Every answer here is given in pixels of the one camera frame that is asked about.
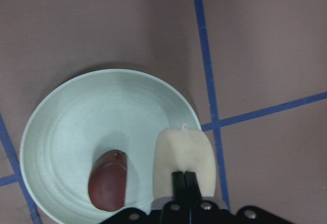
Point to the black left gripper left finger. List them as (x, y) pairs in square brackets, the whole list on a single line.
[(177, 210)]

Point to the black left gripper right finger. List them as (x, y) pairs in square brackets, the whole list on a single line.
[(203, 209)]

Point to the white steamed bun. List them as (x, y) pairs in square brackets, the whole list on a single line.
[(183, 150)]

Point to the brown steamed bun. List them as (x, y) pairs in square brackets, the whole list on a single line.
[(107, 181)]

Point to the light green plate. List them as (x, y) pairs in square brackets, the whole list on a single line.
[(112, 109)]

